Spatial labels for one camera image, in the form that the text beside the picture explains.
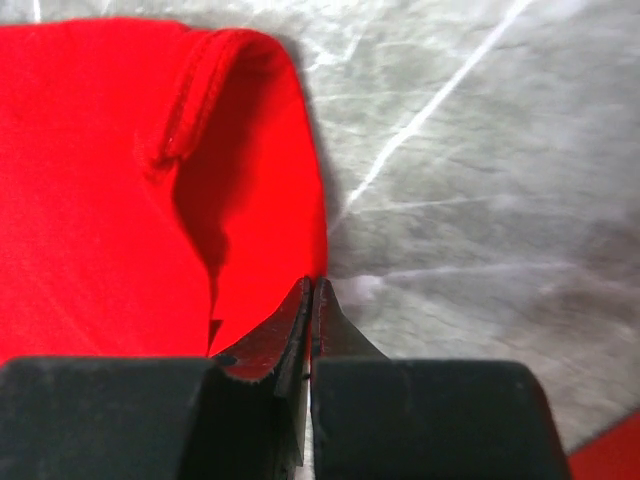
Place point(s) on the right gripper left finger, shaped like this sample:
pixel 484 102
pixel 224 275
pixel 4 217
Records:
pixel 240 414

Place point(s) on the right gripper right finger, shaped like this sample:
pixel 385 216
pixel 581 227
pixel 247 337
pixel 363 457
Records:
pixel 375 417

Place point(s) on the red t-shirt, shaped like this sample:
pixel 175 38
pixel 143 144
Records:
pixel 469 186

